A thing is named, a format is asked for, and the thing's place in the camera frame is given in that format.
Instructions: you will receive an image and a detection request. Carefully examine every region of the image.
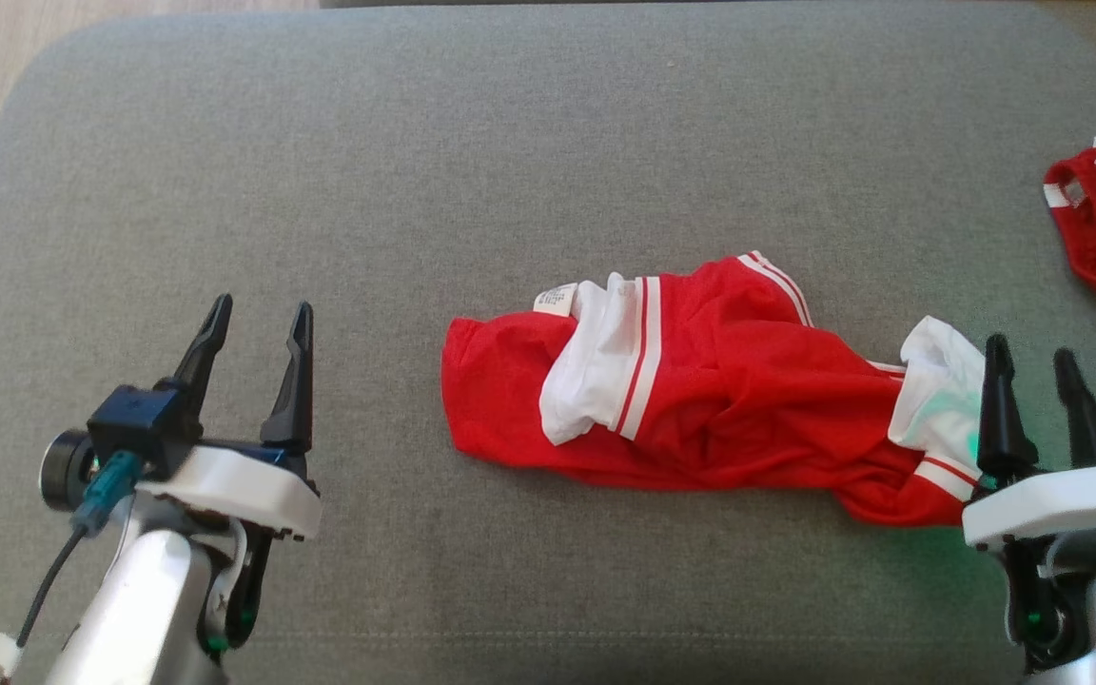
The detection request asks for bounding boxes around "red basketball jersey black print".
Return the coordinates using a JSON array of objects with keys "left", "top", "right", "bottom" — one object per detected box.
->
[{"left": 440, "top": 250, "right": 988, "bottom": 528}]

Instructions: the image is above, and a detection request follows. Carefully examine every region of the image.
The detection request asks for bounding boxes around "black cable teal connector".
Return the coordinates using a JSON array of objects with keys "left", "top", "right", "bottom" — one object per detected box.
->
[{"left": 13, "top": 451, "right": 146, "bottom": 650}]

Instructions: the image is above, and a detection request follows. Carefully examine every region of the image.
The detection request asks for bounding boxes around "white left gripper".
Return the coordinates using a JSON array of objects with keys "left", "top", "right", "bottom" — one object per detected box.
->
[{"left": 134, "top": 292, "right": 323, "bottom": 656}]

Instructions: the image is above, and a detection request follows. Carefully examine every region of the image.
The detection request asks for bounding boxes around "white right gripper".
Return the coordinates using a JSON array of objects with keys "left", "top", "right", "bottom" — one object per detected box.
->
[{"left": 961, "top": 332, "right": 1096, "bottom": 675}]

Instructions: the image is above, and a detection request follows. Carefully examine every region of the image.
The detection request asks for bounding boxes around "grey fabric sofa cushion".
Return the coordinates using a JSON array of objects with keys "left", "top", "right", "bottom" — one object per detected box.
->
[{"left": 0, "top": 0, "right": 1096, "bottom": 685}]

